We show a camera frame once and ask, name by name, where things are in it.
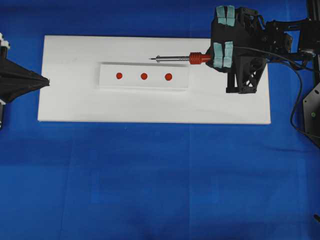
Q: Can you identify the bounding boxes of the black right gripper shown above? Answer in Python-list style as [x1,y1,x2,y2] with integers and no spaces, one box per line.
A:
[205,5,293,94]

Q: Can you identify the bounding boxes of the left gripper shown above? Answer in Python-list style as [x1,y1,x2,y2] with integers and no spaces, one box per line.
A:
[0,32,52,131]

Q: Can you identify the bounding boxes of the red handled soldering iron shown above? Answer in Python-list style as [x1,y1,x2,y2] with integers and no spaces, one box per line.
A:
[149,52,212,65]

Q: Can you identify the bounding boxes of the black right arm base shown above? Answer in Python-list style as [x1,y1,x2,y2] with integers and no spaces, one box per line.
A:
[302,83,320,148]

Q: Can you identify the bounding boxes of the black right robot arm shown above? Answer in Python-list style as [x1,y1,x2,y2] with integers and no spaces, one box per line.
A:
[205,5,320,94]

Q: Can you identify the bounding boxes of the white foam board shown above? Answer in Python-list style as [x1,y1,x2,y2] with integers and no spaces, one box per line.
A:
[37,35,271,125]

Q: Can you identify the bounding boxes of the white raised strip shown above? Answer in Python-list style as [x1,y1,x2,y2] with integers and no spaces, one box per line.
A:
[97,61,190,92]

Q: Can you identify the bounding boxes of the black object bottom right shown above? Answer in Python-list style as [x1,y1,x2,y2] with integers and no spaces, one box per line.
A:
[313,214,320,223]

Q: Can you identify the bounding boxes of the black soldering iron cable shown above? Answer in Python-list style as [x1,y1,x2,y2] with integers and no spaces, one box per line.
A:
[232,46,320,141]

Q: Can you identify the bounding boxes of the black aluminium frame post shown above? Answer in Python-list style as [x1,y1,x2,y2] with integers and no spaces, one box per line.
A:
[306,0,320,22]

